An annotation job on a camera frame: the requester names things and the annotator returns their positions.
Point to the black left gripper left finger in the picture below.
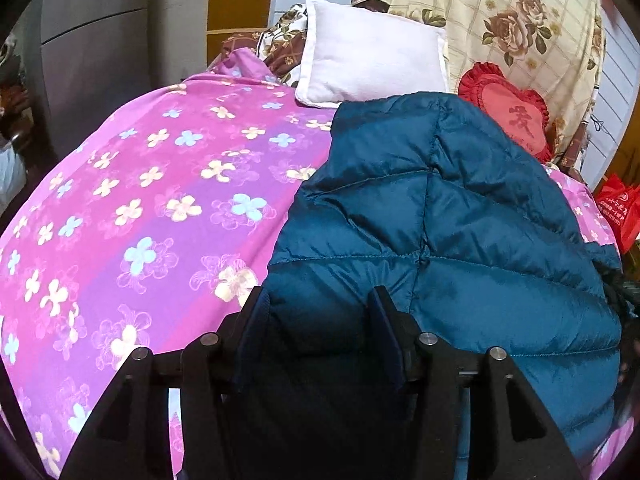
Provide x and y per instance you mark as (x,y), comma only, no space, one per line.
(127,434)

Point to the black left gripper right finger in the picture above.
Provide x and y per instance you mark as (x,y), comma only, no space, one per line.
(443,393)

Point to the teal quilted puffer jacket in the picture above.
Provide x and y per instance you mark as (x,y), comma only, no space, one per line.
(427,197)

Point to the pink floral bed sheet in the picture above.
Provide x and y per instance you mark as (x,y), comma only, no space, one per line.
(159,225)

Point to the red plastic shopping bag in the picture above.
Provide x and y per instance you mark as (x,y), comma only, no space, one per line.
(619,205)

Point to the red heart-shaped cushion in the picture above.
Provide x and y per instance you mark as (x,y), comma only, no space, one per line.
(521,114)

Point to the grey wardrobe cabinet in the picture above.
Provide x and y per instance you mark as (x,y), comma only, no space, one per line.
(84,58)

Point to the white square pillow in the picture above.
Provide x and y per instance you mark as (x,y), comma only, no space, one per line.
(356,55)

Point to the cream rose-print blanket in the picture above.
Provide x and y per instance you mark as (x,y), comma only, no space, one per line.
(554,47)

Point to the brown floral folded quilt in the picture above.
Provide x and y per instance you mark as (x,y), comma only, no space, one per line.
(275,52)

